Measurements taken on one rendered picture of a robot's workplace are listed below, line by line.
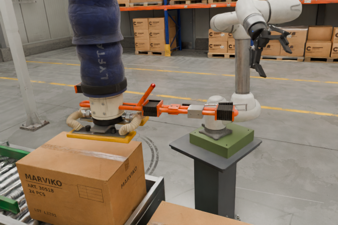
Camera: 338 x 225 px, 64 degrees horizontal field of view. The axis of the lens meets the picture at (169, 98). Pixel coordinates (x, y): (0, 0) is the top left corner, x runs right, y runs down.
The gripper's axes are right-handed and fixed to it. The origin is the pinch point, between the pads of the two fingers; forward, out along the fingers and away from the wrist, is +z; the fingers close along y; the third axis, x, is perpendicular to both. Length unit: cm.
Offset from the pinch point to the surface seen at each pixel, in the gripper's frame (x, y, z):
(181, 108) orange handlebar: 15.2, 44.3, -6.7
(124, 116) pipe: 36, 65, -11
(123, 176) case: 27, 92, 8
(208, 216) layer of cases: -27, 96, 27
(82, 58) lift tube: 62, 48, -27
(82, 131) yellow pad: 53, 78, -8
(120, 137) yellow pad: 39, 65, 1
